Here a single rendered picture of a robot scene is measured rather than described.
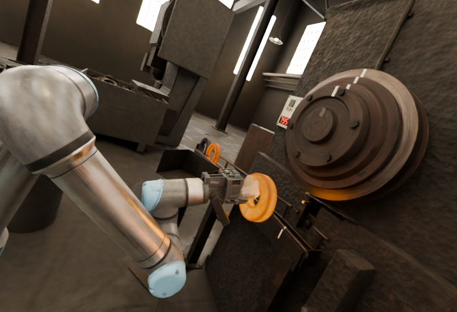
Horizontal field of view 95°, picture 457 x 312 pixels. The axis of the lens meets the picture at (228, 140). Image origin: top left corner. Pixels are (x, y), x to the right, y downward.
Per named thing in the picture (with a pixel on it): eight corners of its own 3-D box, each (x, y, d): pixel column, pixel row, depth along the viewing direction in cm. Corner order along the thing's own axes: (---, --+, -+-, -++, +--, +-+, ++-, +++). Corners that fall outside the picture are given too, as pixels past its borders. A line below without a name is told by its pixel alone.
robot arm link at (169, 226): (146, 266, 52) (148, 229, 49) (146, 234, 61) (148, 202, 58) (179, 261, 54) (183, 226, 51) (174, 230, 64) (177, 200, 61)
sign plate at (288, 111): (278, 125, 123) (292, 96, 120) (311, 139, 101) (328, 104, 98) (275, 124, 122) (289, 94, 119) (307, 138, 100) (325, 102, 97)
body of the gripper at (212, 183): (247, 179, 60) (207, 181, 55) (242, 204, 62) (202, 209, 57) (236, 167, 66) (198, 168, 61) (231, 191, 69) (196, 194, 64)
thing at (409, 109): (278, 166, 102) (323, 73, 94) (375, 235, 61) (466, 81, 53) (268, 163, 99) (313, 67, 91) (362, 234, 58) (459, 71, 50)
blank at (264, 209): (256, 168, 76) (249, 165, 74) (285, 186, 62) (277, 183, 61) (240, 206, 77) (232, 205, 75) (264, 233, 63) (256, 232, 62)
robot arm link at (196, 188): (187, 212, 55) (181, 195, 62) (203, 210, 57) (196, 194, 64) (190, 187, 53) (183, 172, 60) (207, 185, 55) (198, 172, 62)
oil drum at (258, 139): (251, 168, 438) (268, 129, 423) (266, 182, 387) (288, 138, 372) (227, 162, 410) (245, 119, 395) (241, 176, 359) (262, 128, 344)
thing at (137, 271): (150, 247, 139) (188, 149, 127) (178, 274, 127) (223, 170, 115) (122, 262, 121) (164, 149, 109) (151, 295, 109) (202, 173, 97)
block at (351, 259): (321, 305, 72) (355, 247, 68) (341, 331, 65) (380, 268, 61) (300, 309, 67) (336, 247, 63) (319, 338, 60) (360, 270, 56)
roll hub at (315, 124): (284, 151, 87) (315, 87, 82) (342, 185, 63) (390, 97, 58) (274, 147, 84) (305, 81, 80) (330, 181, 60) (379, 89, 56)
